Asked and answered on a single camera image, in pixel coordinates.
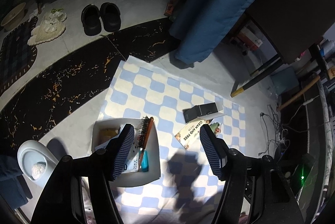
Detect orange wooden hairbrush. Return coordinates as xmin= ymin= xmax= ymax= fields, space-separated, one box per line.
xmin=137 ymin=116 xmax=154 ymax=167

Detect black yellow-tipped table leg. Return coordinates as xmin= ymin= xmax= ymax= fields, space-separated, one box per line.
xmin=230 ymin=54 xmax=284 ymax=98

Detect white dental product box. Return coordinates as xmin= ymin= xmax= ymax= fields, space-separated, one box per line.
xmin=95 ymin=132 xmax=116 ymax=150

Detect clean and free flat box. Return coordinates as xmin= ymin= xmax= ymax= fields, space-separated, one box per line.
xmin=175 ymin=117 xmax=223 ymax=150

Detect white cardboard box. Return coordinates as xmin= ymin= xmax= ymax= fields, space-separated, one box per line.
xmin=91 ymin=118 xmax=161 ymax=188

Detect green transparent bottle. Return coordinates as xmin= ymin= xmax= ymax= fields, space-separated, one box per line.
xmin=210 ymin=122 xmax=222 ymax=135

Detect black small box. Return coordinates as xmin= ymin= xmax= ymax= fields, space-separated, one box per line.
xmin=183 ymin=102 xmax=218 ymax=122

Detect right black slipper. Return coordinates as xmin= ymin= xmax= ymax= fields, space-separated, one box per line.
xmin=99 ymin=2 xmax=121 ymax=33

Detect red white box under bed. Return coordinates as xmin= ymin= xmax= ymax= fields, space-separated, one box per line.
xmin=237 ymin=27 xmax=263 ymax=51

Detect teal small bottle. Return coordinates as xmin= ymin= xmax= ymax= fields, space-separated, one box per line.
xmin=141 ymin=151 xmax=149 ymax=173

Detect blue cream checkered mat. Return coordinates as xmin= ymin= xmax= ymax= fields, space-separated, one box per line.
xmin=99 ymin=57 xmax=245 ymax=223

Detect blue bedsheet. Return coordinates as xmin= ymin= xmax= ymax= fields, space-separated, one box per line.
xmin=170 ymin=0 xmax=292 ymax=64

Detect dark patterned bath rug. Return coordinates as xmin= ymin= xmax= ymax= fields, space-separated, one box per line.
xmin=1 ymin=17 xmax=38 ymax=95

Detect wooden stick handle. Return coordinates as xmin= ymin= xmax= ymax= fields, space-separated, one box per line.
xmin=277 ymin=75 xmax=320 ymax=112

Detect light blue plastic stool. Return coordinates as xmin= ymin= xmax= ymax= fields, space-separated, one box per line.
xmin=17 ymin=140 xmax=58 ymax=188

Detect cream fluffy slippers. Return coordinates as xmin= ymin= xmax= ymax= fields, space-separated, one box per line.
xmin=27 ymin=9 xmax=67 ymax=46

